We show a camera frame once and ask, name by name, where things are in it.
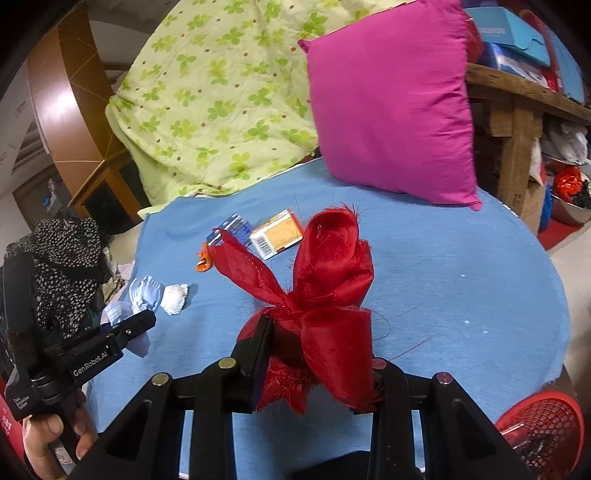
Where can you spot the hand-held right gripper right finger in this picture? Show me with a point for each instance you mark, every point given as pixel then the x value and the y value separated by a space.
pixel 392 392

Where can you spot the red ribbon bow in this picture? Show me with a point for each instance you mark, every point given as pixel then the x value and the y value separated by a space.
pixel 332 286

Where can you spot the orange-red plastic bag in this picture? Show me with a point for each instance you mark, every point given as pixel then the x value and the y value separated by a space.
pixel 567 182

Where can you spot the light blue face mask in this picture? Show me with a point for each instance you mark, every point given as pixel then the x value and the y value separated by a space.
pixel 147 293

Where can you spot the crumpled black bag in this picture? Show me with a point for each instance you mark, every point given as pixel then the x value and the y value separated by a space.
pixel 582 194

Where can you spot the person's left hand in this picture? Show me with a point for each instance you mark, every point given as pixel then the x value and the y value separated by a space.
pixel 41 434

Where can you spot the brown wooden cabinet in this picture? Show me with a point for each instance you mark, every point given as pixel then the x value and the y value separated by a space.
pixel 60 92

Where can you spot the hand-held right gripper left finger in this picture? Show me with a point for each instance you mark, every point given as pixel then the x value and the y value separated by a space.
pixel 254 360

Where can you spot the blue blanket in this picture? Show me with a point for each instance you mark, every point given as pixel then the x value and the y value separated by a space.
pixel 438 300

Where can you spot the orange candy wrapper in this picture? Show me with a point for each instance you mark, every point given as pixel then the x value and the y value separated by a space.
pixel 204 263

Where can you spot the white plastic bag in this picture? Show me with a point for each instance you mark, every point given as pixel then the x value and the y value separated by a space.
pixel 568 143

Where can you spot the pink pillow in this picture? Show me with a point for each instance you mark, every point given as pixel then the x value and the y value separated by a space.
pixel 392 115

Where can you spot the shiny red bag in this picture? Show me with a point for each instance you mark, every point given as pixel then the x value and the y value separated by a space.
pixel 473 41

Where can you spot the red cardboard box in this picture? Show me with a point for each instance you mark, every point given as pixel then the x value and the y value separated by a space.
pixel 551 69

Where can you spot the metal basin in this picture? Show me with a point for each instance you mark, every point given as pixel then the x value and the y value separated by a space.
pixel 565 213

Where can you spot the red printed bag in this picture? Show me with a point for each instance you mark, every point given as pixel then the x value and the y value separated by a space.
pixel 11 434

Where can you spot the light blue cardboard box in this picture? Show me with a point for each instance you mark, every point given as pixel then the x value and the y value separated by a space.
pixel 508 27

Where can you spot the beige cloth pile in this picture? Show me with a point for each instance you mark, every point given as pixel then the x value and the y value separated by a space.
pixel 122 272

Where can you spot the wooden bench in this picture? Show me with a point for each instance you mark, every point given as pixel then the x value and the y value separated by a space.
pixel 517 138

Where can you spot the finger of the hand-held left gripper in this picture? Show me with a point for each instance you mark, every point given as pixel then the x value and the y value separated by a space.
pixel 134 325

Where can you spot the blue white packet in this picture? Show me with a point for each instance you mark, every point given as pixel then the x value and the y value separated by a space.
pixel 512 64

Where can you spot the red floor mat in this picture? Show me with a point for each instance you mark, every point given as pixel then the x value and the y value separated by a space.
pixel 556 235

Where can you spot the green clover quilt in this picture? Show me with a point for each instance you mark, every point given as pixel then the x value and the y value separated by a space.
pixel 207 92

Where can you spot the red plastic basket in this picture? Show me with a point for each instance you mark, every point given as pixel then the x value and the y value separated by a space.
pixel 554 415

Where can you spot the black white dotted cloth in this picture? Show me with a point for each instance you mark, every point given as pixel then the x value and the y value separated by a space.
pixel 60 277

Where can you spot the orange medicine box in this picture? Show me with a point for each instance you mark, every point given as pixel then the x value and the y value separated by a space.
pixel 277 233

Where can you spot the blue toothpaste box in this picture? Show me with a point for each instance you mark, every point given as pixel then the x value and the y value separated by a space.
pixel 235 228

